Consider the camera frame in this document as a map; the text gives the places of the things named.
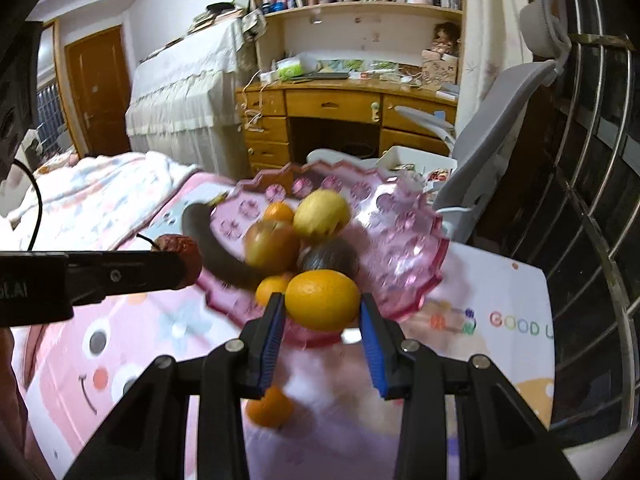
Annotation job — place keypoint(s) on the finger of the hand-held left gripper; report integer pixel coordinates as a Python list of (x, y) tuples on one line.
[(125, 270)]

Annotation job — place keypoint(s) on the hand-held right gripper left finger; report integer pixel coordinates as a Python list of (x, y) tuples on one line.
[(267, 345)]

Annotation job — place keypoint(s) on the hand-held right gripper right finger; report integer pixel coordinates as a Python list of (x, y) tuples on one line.
[(372, 355)]

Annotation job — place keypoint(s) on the orange mandarin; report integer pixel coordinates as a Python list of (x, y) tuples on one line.
[(322, 300), (278, 211), (270, 407), (271, 290)]

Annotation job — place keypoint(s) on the red jujube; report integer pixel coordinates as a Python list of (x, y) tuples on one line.
[(180, 247)]

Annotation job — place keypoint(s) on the dark overripe banana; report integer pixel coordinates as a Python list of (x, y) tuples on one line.
[(220, 255)]

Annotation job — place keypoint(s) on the red apple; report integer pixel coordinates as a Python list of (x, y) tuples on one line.
[(270, 247)]

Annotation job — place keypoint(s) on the dark avocado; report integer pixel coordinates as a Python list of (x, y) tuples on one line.
[(330, 257)]

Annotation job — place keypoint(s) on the pink glass bowl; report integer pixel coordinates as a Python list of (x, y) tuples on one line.
[(400, 250)]

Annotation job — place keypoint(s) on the floral fleece blanket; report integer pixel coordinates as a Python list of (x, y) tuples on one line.
[(100, 190)]

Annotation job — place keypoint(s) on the cartoon printed tablecloth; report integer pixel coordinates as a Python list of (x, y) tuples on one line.
[(320, 440)]

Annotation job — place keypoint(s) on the brown wooden door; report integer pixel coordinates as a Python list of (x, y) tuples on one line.
[(97, 95)]

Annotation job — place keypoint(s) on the lace-covered piano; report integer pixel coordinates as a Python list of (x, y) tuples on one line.
[(185, 95)]

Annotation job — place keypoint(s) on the white tray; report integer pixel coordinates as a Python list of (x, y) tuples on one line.
[(415, 160)]

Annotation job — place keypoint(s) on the wooden desk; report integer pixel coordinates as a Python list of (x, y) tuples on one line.
[(330, 105)]

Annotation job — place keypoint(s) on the green tissue box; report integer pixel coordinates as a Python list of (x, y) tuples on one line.
[(292, 67)]

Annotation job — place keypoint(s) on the grey office chair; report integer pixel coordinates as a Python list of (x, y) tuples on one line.
[(500, 125)]

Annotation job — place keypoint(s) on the stack of books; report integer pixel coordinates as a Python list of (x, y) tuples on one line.
[(216, 15)]

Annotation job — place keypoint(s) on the white patterned pouch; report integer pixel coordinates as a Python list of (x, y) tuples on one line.
[(253, 24)]

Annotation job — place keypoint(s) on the printed cardboard box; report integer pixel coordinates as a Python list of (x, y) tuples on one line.
[(440, 72)]

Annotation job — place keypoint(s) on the doll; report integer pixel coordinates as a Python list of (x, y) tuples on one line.
[(446, 35)]

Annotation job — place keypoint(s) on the wooden bookshelf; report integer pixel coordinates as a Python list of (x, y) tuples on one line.
[(360, 25)]

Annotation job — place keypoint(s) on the white flowered curtain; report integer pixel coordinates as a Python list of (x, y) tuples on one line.
[(492, 35)]

